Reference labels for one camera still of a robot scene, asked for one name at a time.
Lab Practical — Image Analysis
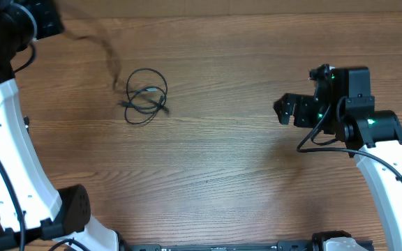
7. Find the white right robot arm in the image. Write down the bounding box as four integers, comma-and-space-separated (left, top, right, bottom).
274, 64, 402, 250

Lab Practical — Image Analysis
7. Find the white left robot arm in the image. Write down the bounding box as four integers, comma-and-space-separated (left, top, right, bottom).
0, 1, 127, 250

